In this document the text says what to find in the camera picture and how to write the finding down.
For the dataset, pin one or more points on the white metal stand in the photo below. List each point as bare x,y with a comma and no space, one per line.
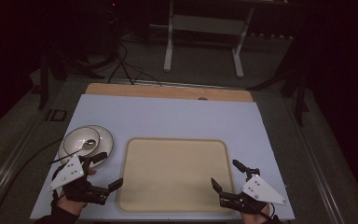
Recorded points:
169,46

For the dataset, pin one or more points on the metal floor rail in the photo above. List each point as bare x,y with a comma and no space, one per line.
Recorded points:
320,161
9,168

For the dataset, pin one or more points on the person's left hand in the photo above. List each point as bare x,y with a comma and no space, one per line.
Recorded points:
70,207

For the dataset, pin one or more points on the white bowl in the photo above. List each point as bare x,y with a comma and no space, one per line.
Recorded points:
77,138

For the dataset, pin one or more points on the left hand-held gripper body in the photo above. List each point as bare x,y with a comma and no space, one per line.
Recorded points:
70,174

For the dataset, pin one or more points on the metal spoon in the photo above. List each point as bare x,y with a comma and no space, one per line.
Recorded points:
90,143

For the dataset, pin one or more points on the black tripod stand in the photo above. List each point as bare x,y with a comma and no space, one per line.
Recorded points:
300,93
45,81

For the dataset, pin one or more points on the dark equipment tower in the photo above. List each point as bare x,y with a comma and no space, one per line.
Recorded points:
112,28

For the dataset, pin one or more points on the black square floor box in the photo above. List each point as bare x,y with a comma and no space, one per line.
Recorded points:
56,115

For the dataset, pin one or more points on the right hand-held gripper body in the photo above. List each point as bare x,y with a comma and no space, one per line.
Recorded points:
261,191

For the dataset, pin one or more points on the beige rectangular tray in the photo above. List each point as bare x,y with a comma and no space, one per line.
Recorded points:
174,174

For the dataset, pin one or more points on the light blue table mat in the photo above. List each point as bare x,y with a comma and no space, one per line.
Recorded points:
174,118

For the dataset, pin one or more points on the person's right hand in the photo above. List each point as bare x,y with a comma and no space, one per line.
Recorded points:
261,219

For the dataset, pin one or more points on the white round plate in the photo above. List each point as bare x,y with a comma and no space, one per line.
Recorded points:
105,141

